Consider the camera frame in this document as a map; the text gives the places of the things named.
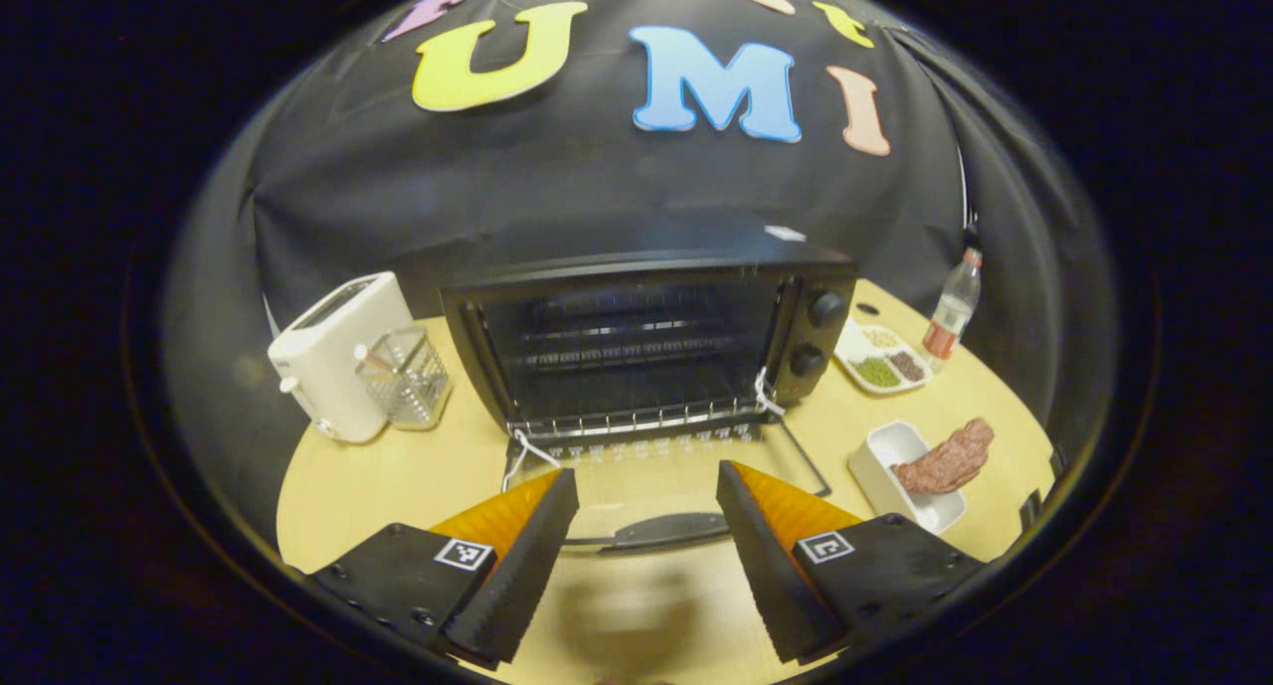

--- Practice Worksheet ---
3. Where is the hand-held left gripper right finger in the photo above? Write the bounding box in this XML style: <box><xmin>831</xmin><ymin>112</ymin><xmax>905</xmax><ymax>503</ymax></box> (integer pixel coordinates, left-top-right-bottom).
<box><xmin>716</xmin><ymin>459</ymin><xmax>991</xmax><ymax>666</ymax></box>

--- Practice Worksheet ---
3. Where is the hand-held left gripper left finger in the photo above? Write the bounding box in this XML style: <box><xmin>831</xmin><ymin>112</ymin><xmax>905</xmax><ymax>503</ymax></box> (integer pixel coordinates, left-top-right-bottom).
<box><xmin>310</xmin><ymin>468</ymin><xmax>581</xmax><ymax>669</ymax></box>

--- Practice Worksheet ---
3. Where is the brown meat piece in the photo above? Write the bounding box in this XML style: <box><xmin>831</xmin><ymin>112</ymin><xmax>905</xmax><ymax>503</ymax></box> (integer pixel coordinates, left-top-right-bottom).
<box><xmin>892</xmin><ymin>418</ymin><xmax>996</xmax><ymax>495</ymax></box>

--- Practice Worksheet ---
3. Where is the black electric oven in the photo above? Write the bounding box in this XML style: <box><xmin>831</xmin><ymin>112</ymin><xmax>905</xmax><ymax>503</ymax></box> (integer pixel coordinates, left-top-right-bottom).
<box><xmin>441</xmin><ymin>248</ymin><xmax>858</xmax><ymax>557</ymax></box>

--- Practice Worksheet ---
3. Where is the white rectangular dish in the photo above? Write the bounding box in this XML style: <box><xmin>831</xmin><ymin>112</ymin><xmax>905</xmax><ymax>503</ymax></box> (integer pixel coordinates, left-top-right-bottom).
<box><xmin>848</xmin><ymin>422</ymin><xmax>968</xmax><ymax>535</ymax></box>

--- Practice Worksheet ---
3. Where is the clear utensil holder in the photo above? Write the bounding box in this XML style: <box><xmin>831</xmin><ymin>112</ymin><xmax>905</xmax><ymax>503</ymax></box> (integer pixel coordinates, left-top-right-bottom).
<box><xmin>355</xmin><ymin>325</ymin><xmax>454</xmax><ymax>431</ymax></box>

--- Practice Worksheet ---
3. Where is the white divided dish with beans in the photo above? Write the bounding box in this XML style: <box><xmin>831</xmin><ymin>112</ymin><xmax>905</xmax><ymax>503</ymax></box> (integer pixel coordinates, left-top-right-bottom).
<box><xmin>833</xmin><ymin>317</ymin><xmax>934</xmax><ymax>396</ymax></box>

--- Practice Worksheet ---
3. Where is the white toaster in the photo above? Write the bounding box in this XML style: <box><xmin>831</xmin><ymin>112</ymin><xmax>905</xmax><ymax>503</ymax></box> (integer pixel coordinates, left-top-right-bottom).
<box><xmin>267</xmin><ymin>271</ymin><xmax>419</xmax><ymax>444</ymax></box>

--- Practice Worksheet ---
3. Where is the plastic bottle with red label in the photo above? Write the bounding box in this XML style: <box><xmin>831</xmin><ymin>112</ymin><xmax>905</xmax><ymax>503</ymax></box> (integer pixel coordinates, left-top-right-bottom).
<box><xmin>922</xmin><ymin>248</ymin><xmax>984</xmax><ymax>360</ymax></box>

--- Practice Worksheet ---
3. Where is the black backdrop cloth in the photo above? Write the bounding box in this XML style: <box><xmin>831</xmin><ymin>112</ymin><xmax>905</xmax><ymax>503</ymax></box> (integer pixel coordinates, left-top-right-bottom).
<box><xmin>164</xmin><ymin>0</ymin><xmax>1120</xmax><ymax>557</ymax></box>

